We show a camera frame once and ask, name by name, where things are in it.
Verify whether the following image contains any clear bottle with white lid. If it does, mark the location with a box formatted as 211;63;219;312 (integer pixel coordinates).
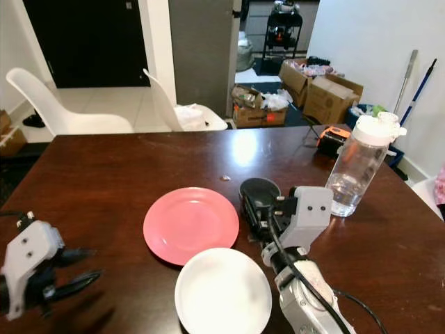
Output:
325;112;407;218

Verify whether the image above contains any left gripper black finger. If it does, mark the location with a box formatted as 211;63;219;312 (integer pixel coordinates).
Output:
52;269;103;301
57;246;97;269

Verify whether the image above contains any open cardboard box with clutter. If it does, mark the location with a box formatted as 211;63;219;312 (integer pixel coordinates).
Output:
277;60;336;106

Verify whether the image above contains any orange and black device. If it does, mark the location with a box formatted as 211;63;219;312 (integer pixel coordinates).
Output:
316;125;353;158

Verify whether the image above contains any pink cloth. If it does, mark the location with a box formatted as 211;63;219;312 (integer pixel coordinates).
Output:
434;162;445;218

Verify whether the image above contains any mop with grey handle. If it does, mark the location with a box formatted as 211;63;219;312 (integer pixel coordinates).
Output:
392;49;419;116

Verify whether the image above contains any small black floor object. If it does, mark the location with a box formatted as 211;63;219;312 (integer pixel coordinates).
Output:
22;112;47;129

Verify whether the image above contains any pink round plate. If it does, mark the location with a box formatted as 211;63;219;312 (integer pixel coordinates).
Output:
143;186;241;267

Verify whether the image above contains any white plastic chair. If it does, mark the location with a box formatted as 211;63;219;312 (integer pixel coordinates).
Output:
143;68;229;132
6;67;135;136

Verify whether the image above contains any blue pole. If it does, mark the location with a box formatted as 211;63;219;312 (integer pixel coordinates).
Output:
397;58;438;127

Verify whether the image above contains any black shelf cart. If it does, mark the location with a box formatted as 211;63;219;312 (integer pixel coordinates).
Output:
261;0;305;75

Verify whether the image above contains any black round bowl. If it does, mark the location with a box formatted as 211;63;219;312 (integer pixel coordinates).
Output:
239;177;281;211

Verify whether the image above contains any cardboard box with crumpled paper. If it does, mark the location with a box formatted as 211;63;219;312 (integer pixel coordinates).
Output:
232;84;289;129

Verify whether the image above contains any white round plate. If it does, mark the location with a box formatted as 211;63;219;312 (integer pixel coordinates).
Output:
175;248;273;334

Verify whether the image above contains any closed cardboard box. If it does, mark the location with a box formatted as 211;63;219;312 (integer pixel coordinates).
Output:
302;74;364;127

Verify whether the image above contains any small open cardboard box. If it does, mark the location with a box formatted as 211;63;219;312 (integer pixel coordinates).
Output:
0;110;28;158

